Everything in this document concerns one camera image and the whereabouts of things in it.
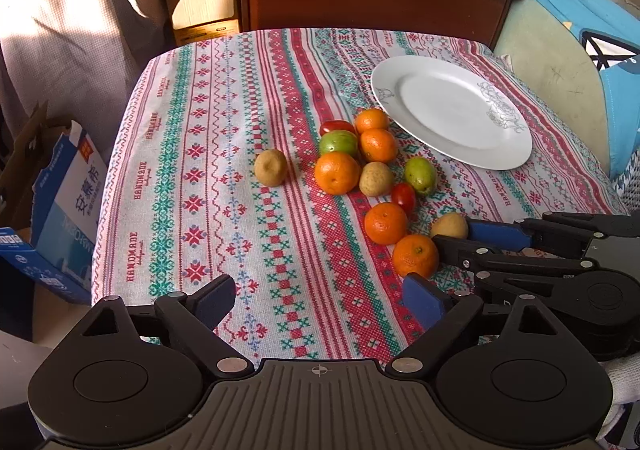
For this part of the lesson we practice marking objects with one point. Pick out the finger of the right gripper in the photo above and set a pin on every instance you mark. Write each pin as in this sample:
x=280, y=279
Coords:
x=477, y=256
x=561, y=234

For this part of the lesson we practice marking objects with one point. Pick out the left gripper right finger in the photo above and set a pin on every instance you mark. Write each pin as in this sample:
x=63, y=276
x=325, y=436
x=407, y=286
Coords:
x=448, y=323

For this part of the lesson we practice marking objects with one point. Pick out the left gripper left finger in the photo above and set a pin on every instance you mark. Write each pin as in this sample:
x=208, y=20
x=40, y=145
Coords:
x=190, y=321

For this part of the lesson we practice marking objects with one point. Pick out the brown kiwi near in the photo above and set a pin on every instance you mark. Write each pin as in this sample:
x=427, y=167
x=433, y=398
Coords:
x=451, y=224

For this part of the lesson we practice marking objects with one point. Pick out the brown kiwi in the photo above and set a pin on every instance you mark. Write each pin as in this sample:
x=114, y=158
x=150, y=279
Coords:
x=451, y=224
x=376, y=179
x=271, y=168

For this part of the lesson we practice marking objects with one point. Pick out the orange mandarin nearest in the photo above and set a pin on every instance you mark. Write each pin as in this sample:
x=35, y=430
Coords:
x=415, y=253

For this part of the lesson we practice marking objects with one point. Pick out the orange mandarin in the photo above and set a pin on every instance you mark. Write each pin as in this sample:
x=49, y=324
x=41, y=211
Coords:
x=415, y=253
x=386, y=223
x=336, y=173
x=370, y=119
x=378, y=145

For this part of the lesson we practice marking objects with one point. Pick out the red tomato lower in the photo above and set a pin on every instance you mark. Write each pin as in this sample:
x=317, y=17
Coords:
x=404, y=196

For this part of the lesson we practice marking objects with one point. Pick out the red tomato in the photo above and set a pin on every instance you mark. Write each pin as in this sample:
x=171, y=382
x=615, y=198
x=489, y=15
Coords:
x=404, y=196
x=329, y=126

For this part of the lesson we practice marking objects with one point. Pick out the orange mandarin lower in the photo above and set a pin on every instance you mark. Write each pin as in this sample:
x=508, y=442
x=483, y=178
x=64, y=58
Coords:
x=386, y=223

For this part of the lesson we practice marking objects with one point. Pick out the green oval fruit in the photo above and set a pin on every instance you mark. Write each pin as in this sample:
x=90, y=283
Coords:
x=421, y=175

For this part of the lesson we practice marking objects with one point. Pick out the brown kiwi centre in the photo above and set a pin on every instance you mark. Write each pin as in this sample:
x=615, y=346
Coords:
x=376, y=179

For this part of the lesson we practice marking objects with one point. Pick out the orange mandarin upper middle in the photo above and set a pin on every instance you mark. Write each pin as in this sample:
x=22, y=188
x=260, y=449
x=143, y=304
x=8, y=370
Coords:
x=378, y=145

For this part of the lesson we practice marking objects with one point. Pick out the white floral plate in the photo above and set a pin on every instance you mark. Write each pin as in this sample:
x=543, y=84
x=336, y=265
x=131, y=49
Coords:
x=453, y=111

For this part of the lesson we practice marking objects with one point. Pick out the orange mandarin left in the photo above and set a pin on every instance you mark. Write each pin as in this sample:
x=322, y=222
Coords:
x=336, y=173

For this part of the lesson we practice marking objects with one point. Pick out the orange mandarin top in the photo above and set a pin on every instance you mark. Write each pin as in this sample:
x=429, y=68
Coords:
x=370, y=119

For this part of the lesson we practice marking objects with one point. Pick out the patterned red green tablecloth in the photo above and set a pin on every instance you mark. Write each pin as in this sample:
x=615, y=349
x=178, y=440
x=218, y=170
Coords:
x=214, y=171

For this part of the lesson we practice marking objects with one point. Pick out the green round fruit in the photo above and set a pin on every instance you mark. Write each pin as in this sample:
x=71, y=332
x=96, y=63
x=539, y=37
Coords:
x=339, y=141

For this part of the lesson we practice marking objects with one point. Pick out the red tomato top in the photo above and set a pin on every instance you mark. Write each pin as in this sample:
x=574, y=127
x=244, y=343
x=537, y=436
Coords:
x=329, y=126

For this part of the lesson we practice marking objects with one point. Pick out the brown kiwi far left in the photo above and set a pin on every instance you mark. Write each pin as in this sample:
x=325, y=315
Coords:
x=271, y=168

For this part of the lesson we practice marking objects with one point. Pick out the blue white carton box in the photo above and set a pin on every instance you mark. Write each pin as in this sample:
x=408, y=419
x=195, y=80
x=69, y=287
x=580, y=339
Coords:
x=51, y=193

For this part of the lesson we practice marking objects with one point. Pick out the blue cloth with print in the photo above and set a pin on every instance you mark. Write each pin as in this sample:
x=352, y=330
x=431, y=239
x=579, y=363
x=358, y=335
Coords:
x=581, y=57

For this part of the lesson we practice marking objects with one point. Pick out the beige draped curtain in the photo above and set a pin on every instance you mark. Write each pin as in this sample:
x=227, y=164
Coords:
x=79, y=57

